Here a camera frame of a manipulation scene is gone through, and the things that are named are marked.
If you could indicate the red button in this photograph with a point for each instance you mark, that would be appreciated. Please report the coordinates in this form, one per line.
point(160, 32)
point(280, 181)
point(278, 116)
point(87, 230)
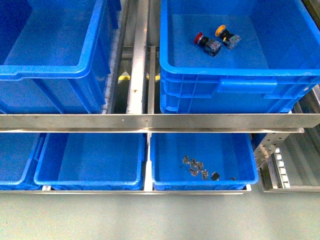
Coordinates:
point(209, 45)

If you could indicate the yellow button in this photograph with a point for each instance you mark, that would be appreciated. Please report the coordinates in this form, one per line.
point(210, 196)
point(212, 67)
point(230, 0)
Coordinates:
point(229, 40)

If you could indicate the lower bin with clips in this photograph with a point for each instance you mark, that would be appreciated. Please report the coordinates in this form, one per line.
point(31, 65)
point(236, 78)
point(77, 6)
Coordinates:
point(202, 161)

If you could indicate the grey metal clips pile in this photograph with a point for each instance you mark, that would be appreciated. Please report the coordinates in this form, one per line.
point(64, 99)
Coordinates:
point(194, 167)

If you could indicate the small black part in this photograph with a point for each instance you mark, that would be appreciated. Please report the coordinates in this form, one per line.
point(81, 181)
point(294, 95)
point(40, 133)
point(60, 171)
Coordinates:
point(215, 176)

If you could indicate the blue target bin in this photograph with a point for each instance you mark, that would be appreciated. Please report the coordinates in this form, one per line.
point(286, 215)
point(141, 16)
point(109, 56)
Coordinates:
point(276, 63)

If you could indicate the lower shelf blue bin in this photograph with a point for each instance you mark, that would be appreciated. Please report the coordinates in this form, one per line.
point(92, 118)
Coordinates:
point(92, 161)

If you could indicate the blue bin far left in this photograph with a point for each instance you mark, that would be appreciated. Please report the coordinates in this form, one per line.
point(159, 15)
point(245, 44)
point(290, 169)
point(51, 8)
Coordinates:
point(55, 55)

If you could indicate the metal shelf front rail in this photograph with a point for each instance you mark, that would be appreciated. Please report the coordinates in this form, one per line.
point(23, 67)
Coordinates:
point(159, 123)

